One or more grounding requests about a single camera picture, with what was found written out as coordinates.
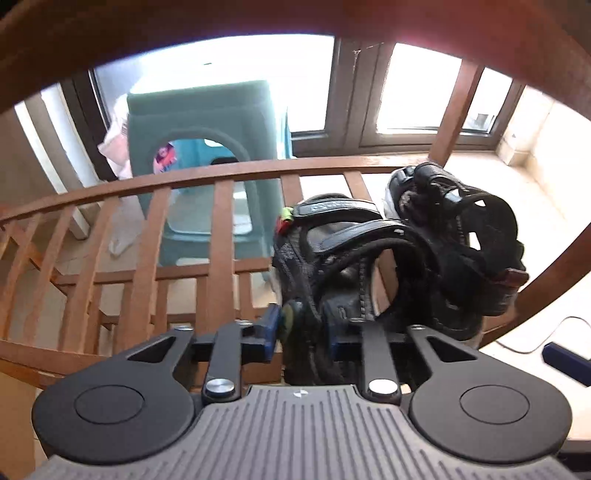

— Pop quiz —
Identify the white plastic bag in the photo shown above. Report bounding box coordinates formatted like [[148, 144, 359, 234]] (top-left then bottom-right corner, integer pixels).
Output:
[[96, 95, 136, 182]]

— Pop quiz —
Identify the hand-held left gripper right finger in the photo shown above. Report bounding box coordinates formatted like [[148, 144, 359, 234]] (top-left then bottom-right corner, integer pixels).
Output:
[[322, 307, 479, 403]]

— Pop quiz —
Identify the white crumpled cloth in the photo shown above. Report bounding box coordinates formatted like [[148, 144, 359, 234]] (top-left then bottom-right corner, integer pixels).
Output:
[[108, 198, 141, 257]]

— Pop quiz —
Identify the black sandal with white sole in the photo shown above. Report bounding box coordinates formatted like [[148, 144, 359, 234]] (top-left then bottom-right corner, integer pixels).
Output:
[[382, 161, 530, 343]]

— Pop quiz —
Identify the dark blue object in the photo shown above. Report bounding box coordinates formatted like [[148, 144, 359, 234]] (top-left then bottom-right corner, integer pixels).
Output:
[[542, 342, 591, 385]]

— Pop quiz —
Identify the white cable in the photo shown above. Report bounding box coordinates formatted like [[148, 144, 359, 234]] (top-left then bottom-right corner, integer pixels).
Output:
[[501, 316, 591, 355]]

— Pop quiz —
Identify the light blue plastic stool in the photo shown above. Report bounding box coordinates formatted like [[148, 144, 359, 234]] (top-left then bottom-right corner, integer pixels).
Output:
[[154, 137, 242, 177]]

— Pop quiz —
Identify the dark window frame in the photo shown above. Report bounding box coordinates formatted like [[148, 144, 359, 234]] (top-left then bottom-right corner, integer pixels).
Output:
[[60, 36, 528, 182]]

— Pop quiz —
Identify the teal plastic stool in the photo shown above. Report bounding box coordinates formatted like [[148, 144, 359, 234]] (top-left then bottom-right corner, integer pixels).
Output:
[[126, 79, 294, 283]]

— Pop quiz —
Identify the brown wooden shoe rack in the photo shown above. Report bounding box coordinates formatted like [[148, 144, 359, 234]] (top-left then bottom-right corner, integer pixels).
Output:
[[0, 0, 591, 393]]

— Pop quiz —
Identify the black strap sandal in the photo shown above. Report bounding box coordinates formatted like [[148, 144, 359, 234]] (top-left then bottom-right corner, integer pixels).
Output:
[[271, 193, 419, 387]]

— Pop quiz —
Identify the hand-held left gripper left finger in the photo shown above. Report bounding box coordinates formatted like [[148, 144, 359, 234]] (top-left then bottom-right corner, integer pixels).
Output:
[[126, 305, 283, 403]]

